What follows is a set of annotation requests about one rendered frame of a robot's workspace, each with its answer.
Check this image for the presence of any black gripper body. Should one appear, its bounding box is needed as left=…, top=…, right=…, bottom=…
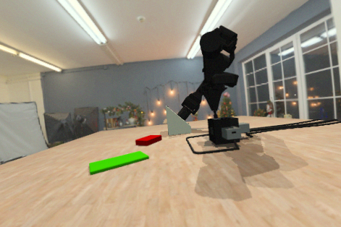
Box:
left=198, top=61, right=235, bottom=93

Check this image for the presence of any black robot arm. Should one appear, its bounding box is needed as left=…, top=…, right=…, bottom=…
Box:
left=177, top=25, right=237, bottom=121

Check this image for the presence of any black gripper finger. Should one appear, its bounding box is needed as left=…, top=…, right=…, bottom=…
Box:
left=202, top=90, right=213, bottom=111
left=206, top=87, right=227, bottom=111

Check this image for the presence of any green flat bar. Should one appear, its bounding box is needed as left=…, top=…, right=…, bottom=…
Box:
left=89, top=151, right=149, bottom=175

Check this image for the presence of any red flat block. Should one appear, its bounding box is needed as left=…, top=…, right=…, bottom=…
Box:
left=135, top=135, right=162, bottom=146

